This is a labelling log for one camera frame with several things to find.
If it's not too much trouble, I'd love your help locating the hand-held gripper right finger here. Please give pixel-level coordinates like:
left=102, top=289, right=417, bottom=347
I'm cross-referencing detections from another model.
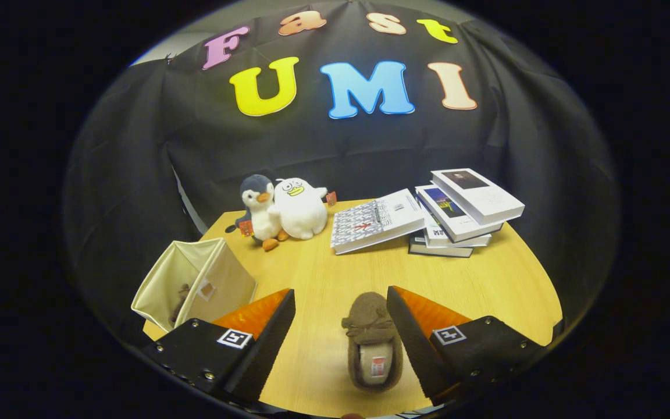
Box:
left=386, top=285, right=545, bottom=407

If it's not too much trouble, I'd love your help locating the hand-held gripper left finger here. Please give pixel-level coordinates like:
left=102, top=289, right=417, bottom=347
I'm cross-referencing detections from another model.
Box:
left=140, top=288, right=296, bottom=405

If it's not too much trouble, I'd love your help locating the beige fabric storage box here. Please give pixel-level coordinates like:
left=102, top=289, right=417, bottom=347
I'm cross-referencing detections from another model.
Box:
left=131, top=237, right=258, bottom=333

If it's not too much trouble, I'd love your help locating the dark grey book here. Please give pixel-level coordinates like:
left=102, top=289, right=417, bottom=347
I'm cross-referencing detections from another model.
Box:
left=408, top=232, right=474, bottom=258

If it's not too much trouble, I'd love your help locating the white thin book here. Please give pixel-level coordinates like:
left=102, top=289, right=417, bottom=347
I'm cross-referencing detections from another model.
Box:
left=422, top=212, right=493, bottom=249

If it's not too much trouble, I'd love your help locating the grey penguin plush toy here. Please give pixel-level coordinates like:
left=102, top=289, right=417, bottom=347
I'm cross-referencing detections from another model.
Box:
left=234, top=174, right=290, bottom=252

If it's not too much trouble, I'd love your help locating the patterned cover book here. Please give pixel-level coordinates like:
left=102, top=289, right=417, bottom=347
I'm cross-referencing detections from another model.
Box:
left=330, top=188, right=426, bottom=255

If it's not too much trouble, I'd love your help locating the white duck plush toy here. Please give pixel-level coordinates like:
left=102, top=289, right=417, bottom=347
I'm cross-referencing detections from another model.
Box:
left=274, top=177, right=337, bottom=240

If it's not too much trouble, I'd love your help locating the white book dark photo cover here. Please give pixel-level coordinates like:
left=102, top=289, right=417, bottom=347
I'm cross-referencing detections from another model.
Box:
left=430, top=168, right=526, bottom=226

